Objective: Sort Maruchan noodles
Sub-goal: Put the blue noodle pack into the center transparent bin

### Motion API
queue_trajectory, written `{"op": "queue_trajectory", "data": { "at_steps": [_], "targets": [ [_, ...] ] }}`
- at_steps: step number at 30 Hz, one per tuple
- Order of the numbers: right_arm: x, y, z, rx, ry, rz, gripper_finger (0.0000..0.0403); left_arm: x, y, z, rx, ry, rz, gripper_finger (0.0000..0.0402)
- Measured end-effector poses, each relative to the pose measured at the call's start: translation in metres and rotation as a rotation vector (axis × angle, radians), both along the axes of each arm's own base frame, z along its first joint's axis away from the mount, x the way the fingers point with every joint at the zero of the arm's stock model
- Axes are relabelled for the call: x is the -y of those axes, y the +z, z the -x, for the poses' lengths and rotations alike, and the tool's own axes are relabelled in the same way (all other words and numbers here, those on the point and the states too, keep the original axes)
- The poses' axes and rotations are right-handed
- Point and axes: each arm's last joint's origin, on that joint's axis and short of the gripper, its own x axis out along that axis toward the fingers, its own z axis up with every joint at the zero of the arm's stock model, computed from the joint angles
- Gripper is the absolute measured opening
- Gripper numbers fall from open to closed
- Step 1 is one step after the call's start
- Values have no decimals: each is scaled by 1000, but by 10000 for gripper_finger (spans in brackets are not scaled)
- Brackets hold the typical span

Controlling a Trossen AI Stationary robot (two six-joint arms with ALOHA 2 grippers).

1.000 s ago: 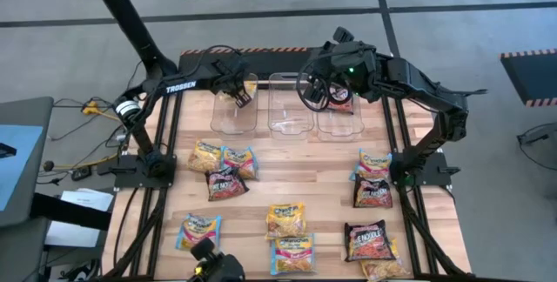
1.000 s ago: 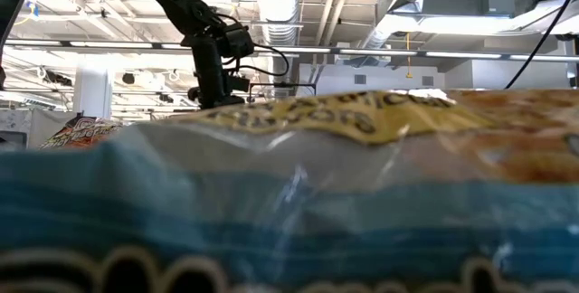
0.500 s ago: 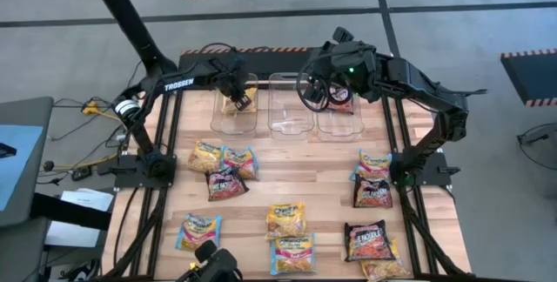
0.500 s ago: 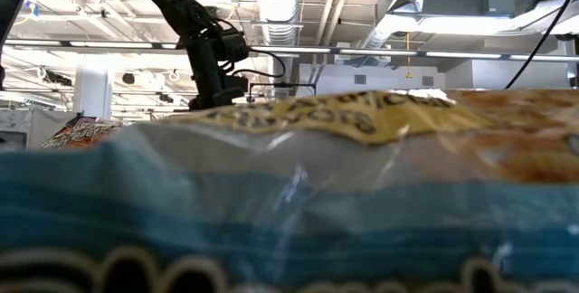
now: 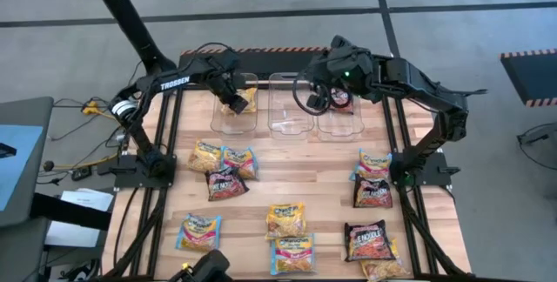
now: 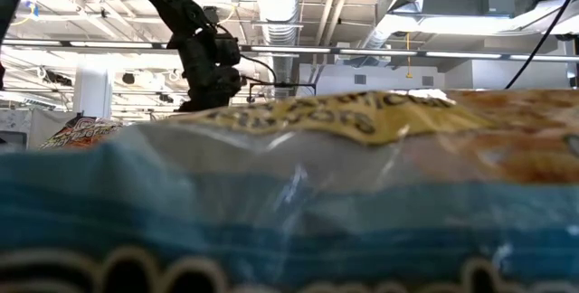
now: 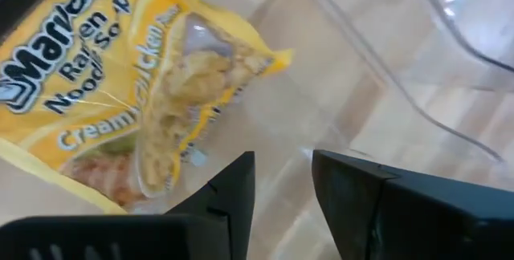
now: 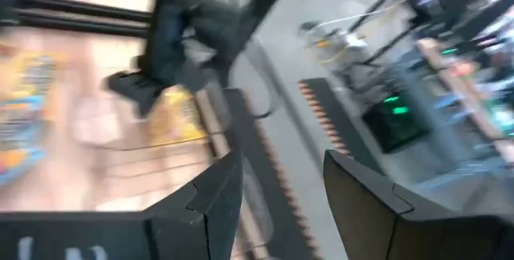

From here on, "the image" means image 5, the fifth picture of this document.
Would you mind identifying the blue Maruchan beef noodle pack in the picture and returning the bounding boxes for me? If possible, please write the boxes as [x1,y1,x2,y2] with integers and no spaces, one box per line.
[220,145,260,182]
[270,233,316,277]
[349,148,393,182]
[175,212,223,256]

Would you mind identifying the white paper sheet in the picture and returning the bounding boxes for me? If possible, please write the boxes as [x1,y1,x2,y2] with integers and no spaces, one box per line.
[44,188,115,248]

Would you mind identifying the small black box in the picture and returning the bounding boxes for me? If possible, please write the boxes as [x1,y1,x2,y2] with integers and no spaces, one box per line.
[71,166,92,182]

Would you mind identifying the yellow Maruchan chicken noodle pack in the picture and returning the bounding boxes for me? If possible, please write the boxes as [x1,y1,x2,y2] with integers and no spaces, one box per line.
[220,86,258,116]
[187,138,224,174]
[265,202,307,240]
[359,238,413,282]

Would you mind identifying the black flat bar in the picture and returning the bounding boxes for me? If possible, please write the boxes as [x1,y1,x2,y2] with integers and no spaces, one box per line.
[29,192,112,232]

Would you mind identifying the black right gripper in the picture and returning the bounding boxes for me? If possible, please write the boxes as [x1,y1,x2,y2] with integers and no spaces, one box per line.
[304,37,375,116]

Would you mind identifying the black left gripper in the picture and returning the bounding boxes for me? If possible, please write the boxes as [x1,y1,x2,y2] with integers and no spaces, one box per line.
[207,53,250,115]

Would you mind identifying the yellow floor cable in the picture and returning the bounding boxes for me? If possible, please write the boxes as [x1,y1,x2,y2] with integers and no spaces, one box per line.
[54,153,119,171]

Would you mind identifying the black hazard-striped floor mat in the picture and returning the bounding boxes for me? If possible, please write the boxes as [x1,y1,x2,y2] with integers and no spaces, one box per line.
[499,48,557,108]
[179,46,332,90]

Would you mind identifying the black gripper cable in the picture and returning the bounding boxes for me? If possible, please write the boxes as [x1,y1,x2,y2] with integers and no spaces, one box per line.
[292,76,325,117]
[191,41,238,64]

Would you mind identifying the clear plastic bin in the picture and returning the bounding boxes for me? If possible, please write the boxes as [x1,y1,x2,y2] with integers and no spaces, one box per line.
[266,71,315,140]
[316,72,366,142]
[210,71,260,138]

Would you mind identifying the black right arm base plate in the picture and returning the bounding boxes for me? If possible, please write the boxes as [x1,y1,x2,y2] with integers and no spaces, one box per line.
[389,151,461,187]

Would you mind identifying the thick black pole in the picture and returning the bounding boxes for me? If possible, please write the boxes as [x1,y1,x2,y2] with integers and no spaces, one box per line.
[82,0,178,81]

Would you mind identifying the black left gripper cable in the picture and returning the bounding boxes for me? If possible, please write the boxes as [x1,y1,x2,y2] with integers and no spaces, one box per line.
[191,41,238,64]

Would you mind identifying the black device with yellow part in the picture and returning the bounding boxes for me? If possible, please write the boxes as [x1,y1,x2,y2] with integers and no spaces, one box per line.
[168,249,234,282]

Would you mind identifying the blue sheet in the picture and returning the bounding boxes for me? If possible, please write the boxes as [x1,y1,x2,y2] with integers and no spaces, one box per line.
[0,124,44,212]

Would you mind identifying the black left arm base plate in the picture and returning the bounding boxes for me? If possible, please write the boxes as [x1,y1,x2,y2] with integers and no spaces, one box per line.
[113,154,178,190]

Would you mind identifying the black aluminium table frame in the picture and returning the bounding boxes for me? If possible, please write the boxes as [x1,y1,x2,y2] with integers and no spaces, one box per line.
[102,79,475,282]

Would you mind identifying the grey side desk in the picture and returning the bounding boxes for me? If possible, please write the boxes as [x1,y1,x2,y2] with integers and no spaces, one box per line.
[0,96,56,282]

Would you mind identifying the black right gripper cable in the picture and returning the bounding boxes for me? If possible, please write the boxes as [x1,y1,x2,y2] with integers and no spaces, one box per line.
[292,76,325,117]

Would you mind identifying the yellow plug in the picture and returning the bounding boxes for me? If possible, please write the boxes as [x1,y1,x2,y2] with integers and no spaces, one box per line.
[81,100,102,116]

